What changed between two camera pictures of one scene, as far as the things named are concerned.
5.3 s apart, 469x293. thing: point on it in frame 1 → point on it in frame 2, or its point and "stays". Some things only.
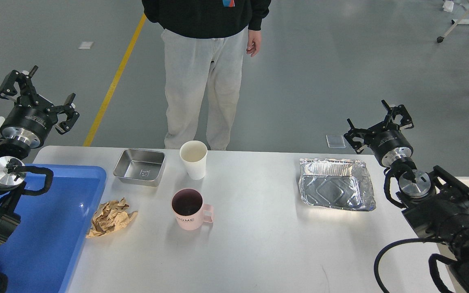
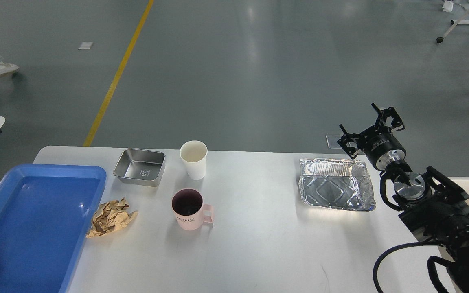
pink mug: x=190 y=211 stays
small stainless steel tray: x=142 y=166 stays
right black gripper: x=387 y=142 → x=382 y=148
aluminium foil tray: x=336 y=183 stays
